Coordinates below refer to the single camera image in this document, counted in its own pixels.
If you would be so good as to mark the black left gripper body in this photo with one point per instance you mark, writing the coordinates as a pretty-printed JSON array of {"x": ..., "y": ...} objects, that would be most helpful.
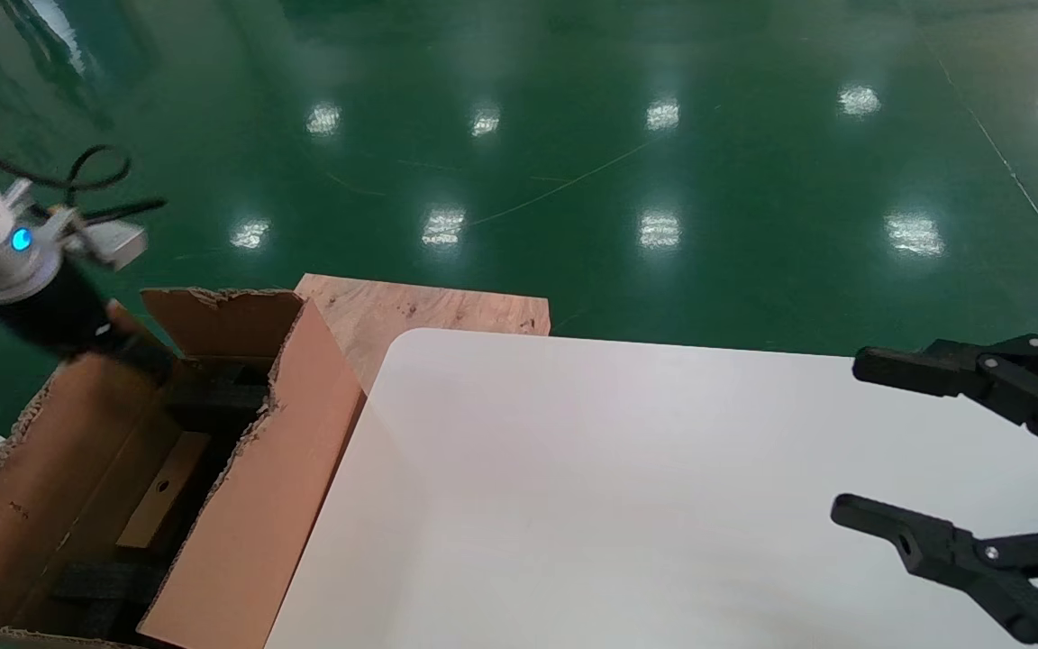
[{"x": 59, "y": 315}]

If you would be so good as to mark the plywood board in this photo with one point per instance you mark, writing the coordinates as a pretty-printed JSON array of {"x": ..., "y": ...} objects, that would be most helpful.
[{"x": 411, "y": 311}]

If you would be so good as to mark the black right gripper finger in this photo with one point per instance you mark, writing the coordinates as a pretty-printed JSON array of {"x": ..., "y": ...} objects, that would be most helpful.
[
  {"x": 915, "y": 368},
  {"x": 933, "y": 550}
]

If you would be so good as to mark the large open cardboard box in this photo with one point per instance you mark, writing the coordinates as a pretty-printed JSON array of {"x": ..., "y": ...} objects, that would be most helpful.
[{"x": 285, "y": 469}]

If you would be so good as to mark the black foam block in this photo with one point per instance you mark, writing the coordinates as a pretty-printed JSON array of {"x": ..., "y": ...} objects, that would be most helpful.
[{"x": 213, "y": 397}]

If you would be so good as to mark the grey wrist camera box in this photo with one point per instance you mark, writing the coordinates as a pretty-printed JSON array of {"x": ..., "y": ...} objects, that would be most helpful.
[{"x": 118, "y": 243}]

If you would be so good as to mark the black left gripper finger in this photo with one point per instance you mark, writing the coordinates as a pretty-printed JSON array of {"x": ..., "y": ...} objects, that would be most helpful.
[{"x": 150, "y": 361}]

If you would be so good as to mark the small cardboard box with hole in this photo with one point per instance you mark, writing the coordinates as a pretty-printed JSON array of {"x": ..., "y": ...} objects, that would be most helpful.
[{"x": 159, "y": 505}]

